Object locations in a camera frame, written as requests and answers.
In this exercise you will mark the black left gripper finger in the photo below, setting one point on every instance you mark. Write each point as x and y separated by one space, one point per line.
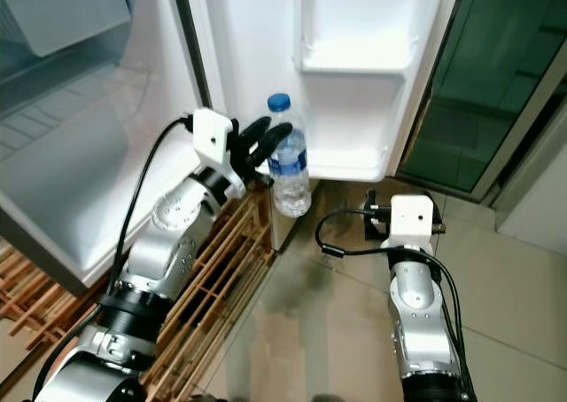
252 129
270 143

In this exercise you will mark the clear water bottle blue cap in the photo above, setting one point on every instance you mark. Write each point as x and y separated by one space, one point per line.
291 189

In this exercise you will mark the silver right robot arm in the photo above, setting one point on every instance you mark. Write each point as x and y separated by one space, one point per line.
421 322

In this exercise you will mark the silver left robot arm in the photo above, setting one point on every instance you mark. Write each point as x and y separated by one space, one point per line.
168 234

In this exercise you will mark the white fridge door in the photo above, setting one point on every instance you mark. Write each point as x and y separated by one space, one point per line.
354 119

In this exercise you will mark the white fridge door shelf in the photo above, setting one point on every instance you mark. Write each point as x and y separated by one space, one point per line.
359 52

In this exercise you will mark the grey white fridge body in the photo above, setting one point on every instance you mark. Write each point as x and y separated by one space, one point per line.
106 154

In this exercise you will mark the white fridge freezer compartment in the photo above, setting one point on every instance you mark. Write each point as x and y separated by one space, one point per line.
71 12

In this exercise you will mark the wooden slatted rack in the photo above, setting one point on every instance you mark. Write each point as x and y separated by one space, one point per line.
213 278

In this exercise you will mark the dark glass sliding door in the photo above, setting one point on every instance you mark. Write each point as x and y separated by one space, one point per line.
487 83

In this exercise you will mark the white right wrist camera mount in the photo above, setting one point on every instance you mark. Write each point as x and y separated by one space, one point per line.
412 221

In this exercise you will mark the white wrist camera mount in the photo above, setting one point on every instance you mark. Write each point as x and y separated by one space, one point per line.
213 141
412 221

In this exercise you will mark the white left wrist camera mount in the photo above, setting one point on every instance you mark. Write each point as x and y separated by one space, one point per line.
213 141

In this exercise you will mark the white door frame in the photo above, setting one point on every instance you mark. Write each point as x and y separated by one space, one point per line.
532 163

